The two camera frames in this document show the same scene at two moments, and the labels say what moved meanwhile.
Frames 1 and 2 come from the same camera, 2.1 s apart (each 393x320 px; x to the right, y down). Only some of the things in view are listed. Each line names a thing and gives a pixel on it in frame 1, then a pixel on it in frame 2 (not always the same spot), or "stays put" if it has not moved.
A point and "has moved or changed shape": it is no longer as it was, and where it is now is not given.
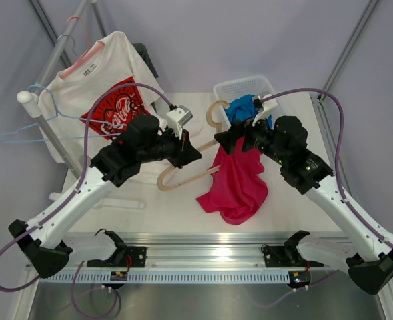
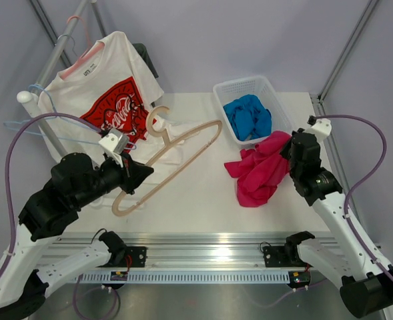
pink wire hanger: x=92 y=49 stays put
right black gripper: x=228 y=139 -> x=285 y=152
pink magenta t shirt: x=236 y=191 has moved or changed shape
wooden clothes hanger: x=163 y=188 -> x=168 y=146
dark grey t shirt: x=143 y=52 stays put
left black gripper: x=185 y=153 -> x=133 y=173
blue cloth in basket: x=243 y=109 stays put
